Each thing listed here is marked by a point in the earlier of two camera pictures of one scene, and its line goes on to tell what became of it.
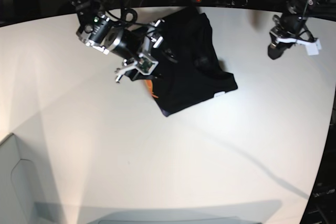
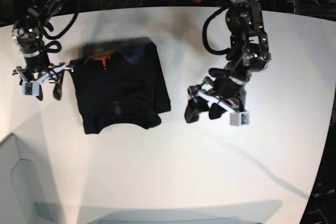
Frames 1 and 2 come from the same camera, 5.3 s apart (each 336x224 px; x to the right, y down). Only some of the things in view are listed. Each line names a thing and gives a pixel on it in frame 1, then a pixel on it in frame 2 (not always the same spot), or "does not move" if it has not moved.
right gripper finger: [135, 75] → [40, 96]
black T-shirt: [189, 65] → [119, 81]
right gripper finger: [170, 55] → [57, 89]
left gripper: [290, 28] → [225, 91]
